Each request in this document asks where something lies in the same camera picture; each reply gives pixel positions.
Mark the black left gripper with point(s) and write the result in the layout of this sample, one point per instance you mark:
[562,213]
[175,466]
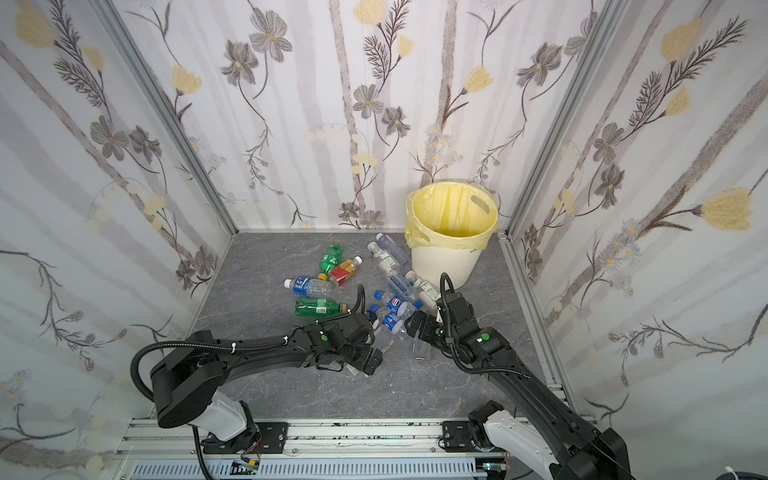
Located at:
[365,359]

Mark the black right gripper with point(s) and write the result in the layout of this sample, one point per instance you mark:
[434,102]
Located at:
[426,327]

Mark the clear bottle green cap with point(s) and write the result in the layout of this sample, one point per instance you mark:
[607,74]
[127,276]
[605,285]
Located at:
[380,341]

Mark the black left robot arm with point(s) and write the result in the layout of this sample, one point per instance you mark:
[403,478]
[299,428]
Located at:
[182,378]

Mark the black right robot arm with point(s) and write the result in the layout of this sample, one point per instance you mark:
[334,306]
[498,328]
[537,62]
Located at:
[558,443]

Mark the white bin with yellow bag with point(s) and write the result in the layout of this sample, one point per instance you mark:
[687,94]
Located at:
[448,226]

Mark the clear bottle blue cap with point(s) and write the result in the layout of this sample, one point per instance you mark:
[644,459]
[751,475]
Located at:
[422,350]

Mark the Pepsi label bottle lower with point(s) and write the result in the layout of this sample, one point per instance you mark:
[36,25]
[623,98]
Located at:
[394,319]

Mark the clear bottle white green label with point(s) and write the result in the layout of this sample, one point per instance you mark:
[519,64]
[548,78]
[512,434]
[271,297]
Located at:
[427,292]

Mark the blue label clear bottle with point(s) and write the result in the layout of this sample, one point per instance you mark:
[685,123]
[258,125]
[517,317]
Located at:
[401,287]

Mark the green Sprite bottle lying flat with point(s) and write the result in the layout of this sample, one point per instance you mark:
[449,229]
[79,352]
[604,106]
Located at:
[319,308]

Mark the blue label bottle white cap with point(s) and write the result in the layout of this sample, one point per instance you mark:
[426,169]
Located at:
[309,287]

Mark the clear bottle white cap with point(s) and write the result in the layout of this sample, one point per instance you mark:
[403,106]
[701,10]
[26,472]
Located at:
[384,260]

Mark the red yellow label bottle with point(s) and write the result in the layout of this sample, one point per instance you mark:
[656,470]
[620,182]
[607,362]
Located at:
[343,272]

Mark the dark green bottle yellow cap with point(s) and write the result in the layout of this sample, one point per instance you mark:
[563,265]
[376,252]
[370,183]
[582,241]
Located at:
[331,258]

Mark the clear bottle blue tint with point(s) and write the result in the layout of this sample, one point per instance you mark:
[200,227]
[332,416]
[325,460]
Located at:
[398,253]

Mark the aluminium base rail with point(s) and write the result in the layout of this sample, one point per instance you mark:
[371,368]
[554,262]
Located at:
[325,449]

